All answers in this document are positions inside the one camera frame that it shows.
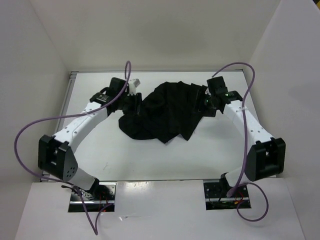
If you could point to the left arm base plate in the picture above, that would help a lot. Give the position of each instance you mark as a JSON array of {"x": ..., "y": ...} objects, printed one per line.
[{"x": 104, "y": 201}]

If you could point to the black skirt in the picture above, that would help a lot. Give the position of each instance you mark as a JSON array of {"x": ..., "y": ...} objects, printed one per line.
[{"x": 165, "y": 113}]

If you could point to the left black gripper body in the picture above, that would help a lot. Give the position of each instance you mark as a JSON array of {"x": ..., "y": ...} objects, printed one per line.
[{"x": 131, "y": 104}]

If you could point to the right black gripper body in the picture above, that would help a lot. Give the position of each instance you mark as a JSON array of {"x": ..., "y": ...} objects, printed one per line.
[{"x": 208, "y": 107}]

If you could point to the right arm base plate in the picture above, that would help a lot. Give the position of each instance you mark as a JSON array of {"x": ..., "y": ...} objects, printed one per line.
[{"x": 216, "y": 198}]

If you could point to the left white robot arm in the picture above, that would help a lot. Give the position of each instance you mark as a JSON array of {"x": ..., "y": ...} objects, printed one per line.
[{"x": 56, "y": 154}]

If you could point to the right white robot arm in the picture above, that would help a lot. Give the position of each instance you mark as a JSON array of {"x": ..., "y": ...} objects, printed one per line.
[{"x": 264, "y": 155}]

